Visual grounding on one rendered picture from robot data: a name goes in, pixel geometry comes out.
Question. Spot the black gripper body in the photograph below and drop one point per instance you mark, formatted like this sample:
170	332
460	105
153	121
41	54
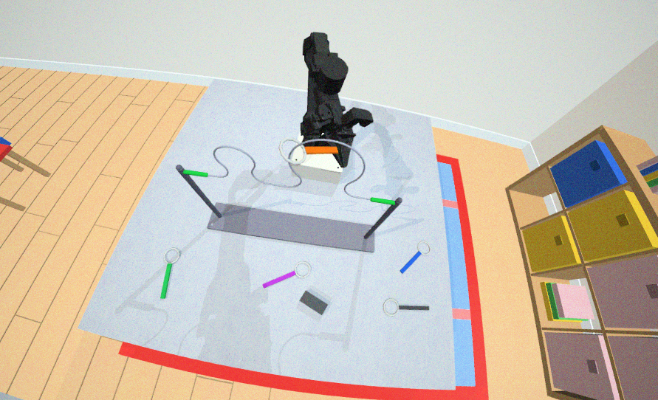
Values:
346	121

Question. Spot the orange handle with grey ring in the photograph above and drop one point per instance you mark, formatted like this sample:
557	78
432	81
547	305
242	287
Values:
306	150

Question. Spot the green handle with thin grey loop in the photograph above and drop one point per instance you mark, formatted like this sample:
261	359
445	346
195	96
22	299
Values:
167	273

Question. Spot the blue handle with thin white ring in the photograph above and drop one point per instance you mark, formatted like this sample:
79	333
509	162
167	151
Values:
415	257

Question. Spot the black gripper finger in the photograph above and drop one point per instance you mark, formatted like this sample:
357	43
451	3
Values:
347	138
332	144

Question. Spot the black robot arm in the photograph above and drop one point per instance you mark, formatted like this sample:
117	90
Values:
326	74

